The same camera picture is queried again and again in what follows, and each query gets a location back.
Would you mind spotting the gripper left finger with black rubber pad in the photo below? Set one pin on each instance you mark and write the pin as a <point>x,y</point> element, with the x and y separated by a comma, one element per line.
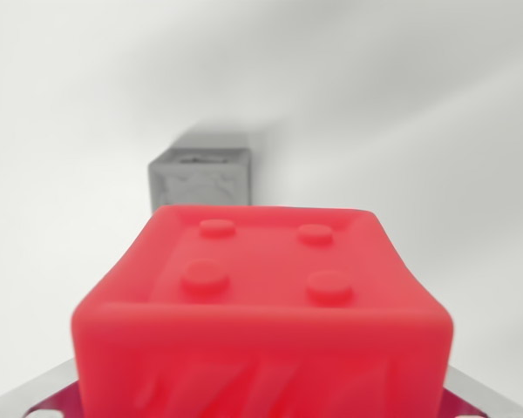
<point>48,387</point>

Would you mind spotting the gripper right finger with black rubber pad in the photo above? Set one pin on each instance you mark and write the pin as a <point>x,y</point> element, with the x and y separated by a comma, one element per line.
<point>475,392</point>

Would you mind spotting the red rubber toy cube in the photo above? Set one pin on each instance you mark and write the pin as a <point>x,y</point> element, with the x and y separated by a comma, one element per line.
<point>261,313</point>

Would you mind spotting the grey rubber toy cube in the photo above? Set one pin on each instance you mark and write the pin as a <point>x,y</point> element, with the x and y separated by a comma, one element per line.
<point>200,183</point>

